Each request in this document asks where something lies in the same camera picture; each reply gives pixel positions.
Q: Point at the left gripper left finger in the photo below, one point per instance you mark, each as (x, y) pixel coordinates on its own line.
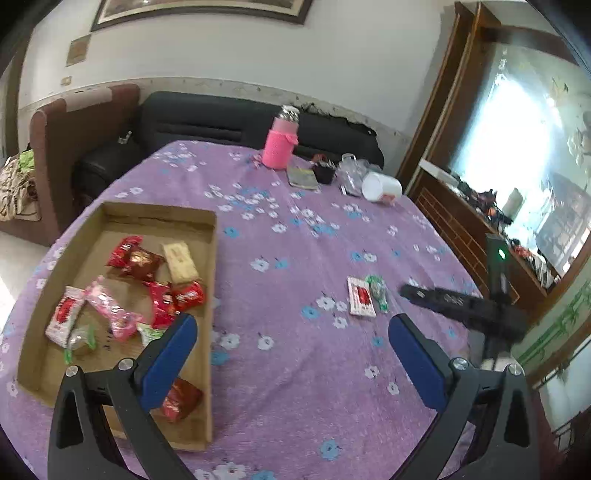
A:
(81, 444)

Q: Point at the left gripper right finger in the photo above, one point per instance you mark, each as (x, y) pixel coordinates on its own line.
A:
(497, 403)

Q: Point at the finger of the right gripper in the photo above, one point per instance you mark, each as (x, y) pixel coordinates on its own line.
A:
(454, 305)

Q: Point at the green clear candy packet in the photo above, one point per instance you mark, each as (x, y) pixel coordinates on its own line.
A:
(379, 292)

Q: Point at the white green snack packet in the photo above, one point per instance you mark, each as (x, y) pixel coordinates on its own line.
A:
(148, 333)

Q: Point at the pink snack packet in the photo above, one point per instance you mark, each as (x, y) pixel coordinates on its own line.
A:
(122, 322)

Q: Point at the white red snack packet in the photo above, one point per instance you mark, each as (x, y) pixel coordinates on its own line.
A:
(65, 315)

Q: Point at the red small snack packet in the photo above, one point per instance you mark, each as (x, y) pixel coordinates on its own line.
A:
(188, 296)

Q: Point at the dark red brown snack packet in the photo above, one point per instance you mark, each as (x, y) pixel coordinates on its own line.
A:
(142, 264)

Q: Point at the bright red snack packet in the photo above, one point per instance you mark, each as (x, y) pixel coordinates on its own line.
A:
(121, 253)

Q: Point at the beige cracker packet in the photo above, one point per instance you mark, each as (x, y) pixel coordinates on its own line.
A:
(180, 264)

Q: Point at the shallow cardboard box tray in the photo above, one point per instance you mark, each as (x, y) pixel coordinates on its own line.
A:
(41, 364)

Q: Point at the white cup lying down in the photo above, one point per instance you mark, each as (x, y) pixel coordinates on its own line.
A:
(380, 188)

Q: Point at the wooden window cabinet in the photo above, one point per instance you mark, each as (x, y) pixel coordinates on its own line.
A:
(503, 148)

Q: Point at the purple floral tablecloth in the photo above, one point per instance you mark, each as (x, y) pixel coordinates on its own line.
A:
(301, 389)

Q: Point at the clear plastic bag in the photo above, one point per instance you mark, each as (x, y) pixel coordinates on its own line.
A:
(351, 172)

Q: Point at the black small pouch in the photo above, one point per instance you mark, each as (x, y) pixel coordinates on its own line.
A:
(323, 168)

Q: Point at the patterned cloth pile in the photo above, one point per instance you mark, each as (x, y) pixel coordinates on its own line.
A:
(19, 199)

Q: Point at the pink sleeved water bottle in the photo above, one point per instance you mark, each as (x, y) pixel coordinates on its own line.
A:
(282, 138)

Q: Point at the brown armchair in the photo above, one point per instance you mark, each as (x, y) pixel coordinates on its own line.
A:
(60, 134)

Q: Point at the black sofa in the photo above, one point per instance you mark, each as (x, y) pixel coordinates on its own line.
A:
(165, 117)

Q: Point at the framed wall painting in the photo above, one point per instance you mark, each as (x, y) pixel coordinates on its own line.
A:
(114, 12)

